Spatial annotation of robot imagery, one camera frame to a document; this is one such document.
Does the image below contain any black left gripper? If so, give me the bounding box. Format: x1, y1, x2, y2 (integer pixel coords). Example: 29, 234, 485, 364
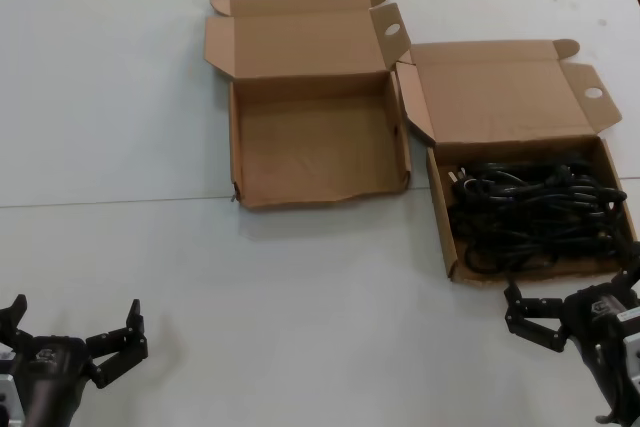
0, 294, 149, 393

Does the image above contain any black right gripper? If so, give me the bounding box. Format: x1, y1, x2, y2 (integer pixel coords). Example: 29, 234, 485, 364
503, 241, 640, 354

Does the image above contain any black power cord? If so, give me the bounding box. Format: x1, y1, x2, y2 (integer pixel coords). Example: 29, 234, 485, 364
457, 229, 626, 273
447, 160, 626, 203
452, 186, 629, 243

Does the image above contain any open cardboard box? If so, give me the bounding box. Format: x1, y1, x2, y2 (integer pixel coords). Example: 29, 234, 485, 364
396, 38, 639, 284

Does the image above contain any open cardboard box torn edge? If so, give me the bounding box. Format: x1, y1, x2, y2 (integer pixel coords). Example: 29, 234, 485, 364
203, 0, 413, 212

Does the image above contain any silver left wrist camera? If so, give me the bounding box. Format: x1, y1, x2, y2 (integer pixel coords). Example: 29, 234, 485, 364
0, 344, 26, 427

